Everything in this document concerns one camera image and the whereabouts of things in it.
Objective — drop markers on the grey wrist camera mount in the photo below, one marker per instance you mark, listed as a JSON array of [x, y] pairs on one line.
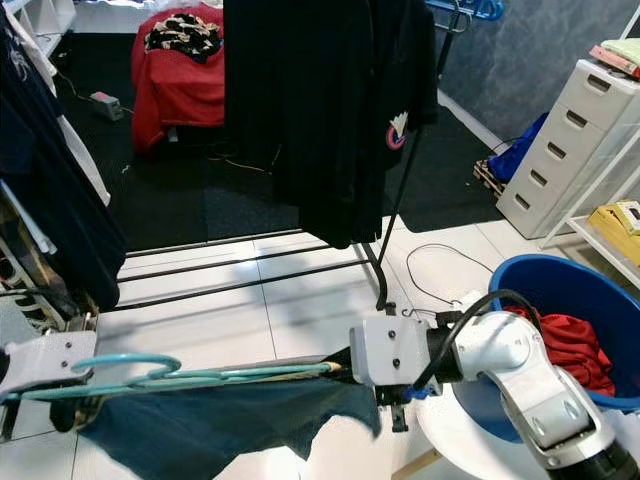
[[50, 360], [385, 350]]

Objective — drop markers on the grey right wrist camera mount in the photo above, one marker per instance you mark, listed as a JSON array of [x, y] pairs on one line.
[[385, 350]]

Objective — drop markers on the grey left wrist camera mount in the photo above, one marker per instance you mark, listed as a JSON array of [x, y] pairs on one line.
[[50, 360]]

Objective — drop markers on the black power strip red switch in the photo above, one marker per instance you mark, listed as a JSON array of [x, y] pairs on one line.
[[106, 106]]

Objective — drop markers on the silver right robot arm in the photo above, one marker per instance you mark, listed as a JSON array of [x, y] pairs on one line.
[[510, 360]]

